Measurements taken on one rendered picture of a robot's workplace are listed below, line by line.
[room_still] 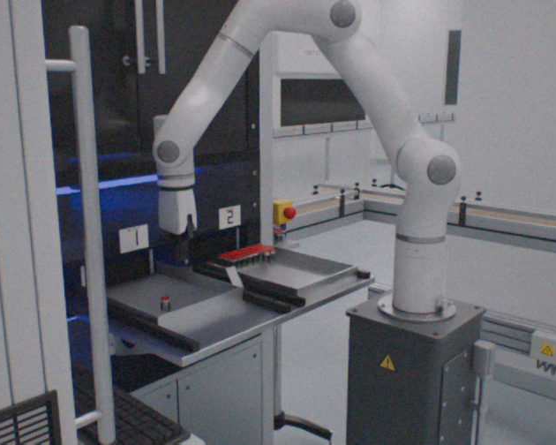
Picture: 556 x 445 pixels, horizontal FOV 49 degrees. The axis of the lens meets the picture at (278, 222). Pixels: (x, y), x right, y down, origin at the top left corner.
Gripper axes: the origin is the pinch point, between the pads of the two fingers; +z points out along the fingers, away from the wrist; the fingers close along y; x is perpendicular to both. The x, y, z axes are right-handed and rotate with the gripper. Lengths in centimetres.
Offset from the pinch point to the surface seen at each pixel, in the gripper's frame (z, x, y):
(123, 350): 26.6, -9.8, -14.4
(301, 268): 14.4, 42.9, -5.8
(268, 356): 51, 48, -28
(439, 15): -148, 774, -489
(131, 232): -2.0, -3.0, -18.9
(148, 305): 13.8, -5.3, -7.6
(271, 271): 14.2, 34.6, -9.4
